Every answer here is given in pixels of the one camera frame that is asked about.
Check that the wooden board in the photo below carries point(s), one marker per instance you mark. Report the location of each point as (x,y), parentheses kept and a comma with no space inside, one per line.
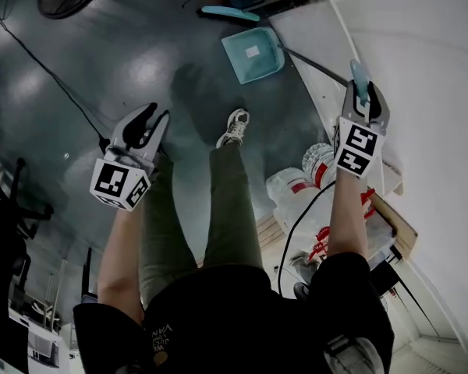
(401,228)

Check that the person's leg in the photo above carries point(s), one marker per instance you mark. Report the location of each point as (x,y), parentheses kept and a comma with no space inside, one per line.
(230,209)
(160,232)

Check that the shrink-wrapped water bottle pack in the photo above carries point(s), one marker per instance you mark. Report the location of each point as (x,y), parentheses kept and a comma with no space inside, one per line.
(292,197)

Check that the beige lace-up sneaker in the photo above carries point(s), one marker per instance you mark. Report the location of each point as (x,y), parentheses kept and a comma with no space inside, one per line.
(234,129)

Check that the white desk with equipment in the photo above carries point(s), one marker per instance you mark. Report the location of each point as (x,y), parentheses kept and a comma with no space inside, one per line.
(35,325)

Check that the person's right leg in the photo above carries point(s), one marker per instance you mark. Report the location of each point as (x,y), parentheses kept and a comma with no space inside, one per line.
(230,209)

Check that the grey waist pouch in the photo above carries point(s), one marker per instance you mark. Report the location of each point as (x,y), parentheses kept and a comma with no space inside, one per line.
(355,355)

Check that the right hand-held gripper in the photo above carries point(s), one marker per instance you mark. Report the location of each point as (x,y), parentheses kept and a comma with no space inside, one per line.
(359,146)

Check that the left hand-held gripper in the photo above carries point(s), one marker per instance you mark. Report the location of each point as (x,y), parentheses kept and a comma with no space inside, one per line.
(113,179)

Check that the black office chair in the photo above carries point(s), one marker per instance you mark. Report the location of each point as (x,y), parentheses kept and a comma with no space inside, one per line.
(4,224)

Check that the black power adapter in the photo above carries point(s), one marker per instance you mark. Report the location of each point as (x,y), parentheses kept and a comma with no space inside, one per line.
(103,144)

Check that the person's left forearm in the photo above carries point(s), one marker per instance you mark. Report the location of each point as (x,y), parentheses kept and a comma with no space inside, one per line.
(119,255)

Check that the person's left leg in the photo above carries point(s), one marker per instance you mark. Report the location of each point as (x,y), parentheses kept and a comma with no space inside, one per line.
(160,232)

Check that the person's black t-shirt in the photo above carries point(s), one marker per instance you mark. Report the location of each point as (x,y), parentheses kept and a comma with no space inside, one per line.
(238,318)

